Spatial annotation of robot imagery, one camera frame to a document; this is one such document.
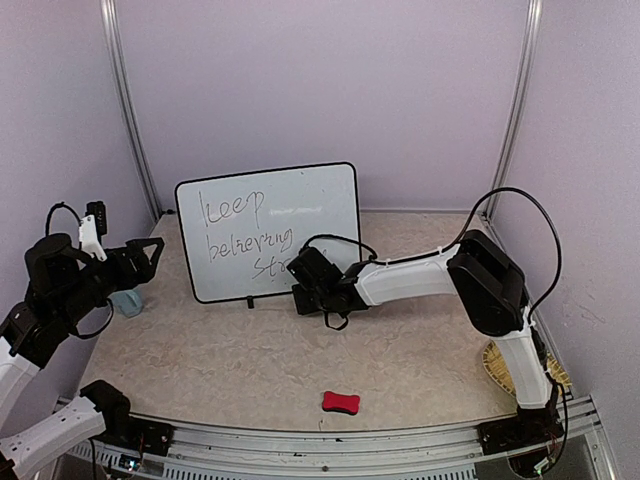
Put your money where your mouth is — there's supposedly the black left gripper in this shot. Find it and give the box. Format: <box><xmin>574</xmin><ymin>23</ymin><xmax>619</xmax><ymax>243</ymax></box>
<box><xmin>58</xmin><ymin>237</ymin><xmax>164</xmax><ymax>326</ymax></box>

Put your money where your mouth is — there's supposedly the white whiteboard black frame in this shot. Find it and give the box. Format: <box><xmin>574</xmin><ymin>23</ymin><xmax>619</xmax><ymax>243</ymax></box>
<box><xmin>174</xmin><ymin>162</ymin><xmax>361</xmax><ymax>304</ymax></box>

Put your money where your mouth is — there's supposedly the red black whiteboard eraser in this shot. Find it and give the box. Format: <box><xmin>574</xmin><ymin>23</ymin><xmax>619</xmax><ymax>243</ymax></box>
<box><xmin>321</xmin><ymin>391</ymin><xmax>360</xmax><ymax>416</ymax></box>

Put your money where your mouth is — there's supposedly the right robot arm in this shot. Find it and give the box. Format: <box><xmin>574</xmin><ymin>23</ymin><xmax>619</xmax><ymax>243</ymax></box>
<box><xmin>286</xmin><ymin>229</ymin><xmax>564</xmax><ymax>444</ymax></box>

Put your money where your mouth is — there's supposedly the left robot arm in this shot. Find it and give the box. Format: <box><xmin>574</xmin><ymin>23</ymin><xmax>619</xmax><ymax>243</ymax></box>
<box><xmin>1</xmin><ymin>233</ymin><xmax>165</xmax><ymax>479</ymax></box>

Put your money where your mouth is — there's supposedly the light blue mug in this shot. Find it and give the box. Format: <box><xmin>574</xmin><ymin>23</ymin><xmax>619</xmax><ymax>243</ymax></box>
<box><xmin>109</xmin><ymin>289</ymin><xmax>144</xmax><ymax>318</ymax></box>

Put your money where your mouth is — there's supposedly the woven bamboo tray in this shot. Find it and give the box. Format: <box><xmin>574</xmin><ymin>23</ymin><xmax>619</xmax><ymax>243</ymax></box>
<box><xmin>481</xmin><ymin>341</ymin><xmax>572</xmax><ymax>397</ymax></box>

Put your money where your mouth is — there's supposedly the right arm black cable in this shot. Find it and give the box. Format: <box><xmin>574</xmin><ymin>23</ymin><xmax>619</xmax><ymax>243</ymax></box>
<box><xmin>297</xmin><ymin>187</ymin><xmax>571</xmax><ymax>461</ymax></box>

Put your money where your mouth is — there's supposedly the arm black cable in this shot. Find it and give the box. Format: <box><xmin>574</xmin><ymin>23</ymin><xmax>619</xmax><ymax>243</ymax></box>
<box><xmin>45</xmin><ymin>201</ymin><xmax>86</xmax><ymax>239</ymax></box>
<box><xmin>297</xmin><ymin>187</ymin><xmax>571</xmax><ymax>461</ymax></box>

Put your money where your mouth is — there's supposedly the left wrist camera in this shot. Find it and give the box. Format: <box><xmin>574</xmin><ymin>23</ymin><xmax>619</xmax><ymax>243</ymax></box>
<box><xmin>79</xmin><ymin>201</ymin><xmax>108</xmax><ymax>262</ymax></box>

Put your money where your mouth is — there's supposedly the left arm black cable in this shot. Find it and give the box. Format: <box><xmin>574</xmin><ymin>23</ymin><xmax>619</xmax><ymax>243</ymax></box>
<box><xmin>45</xmin><ymin>201</ymin><xmax>86</xmax><ymax>239</ymax></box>

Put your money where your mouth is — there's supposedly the left aluminium corner post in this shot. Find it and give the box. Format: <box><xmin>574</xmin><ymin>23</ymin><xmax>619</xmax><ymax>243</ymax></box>
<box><xmin>100</xmin><ymin>0</ymin><xmax>163</xmax><ymax>222</ymax></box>

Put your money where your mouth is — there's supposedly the aluminium corner post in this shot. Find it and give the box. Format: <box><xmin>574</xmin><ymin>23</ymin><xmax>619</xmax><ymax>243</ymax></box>
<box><xmin>100</xmin><ymin>0</ymin><xmax>163</xmax><ymax>222</ymax></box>
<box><xmin>491</xmin><ymin>0</ymin><xmax>543</xmax><ymax>190</ymax></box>

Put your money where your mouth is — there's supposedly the front aluminium rail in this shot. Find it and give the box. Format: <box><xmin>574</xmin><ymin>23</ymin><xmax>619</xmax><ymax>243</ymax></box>
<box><xmin>57</xmin><ymin>397</ymin><xmax>619</xmax><ymax>480</ymax></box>

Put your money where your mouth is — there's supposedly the right aluminium corner post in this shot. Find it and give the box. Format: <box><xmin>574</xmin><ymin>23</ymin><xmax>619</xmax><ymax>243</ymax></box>
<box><xmin>491</xmin><ymin>0</ymin><xmax>543</xmax><ymax>190</ymax></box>

